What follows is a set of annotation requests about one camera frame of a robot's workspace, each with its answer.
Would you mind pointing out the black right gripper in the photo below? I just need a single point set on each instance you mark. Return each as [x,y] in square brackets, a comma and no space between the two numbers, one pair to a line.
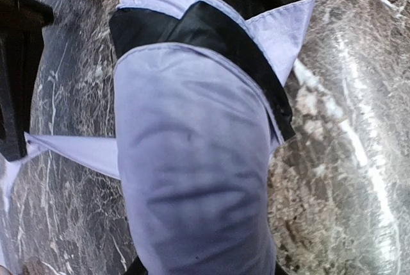
[22,45]

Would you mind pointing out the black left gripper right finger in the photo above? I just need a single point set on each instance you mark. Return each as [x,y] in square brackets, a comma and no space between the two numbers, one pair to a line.
[279,270]

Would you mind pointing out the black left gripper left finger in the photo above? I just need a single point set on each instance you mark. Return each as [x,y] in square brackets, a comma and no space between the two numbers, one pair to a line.
[136,268]

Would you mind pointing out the lavender folding umbrella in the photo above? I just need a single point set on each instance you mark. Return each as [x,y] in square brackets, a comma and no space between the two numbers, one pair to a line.
[200,108]

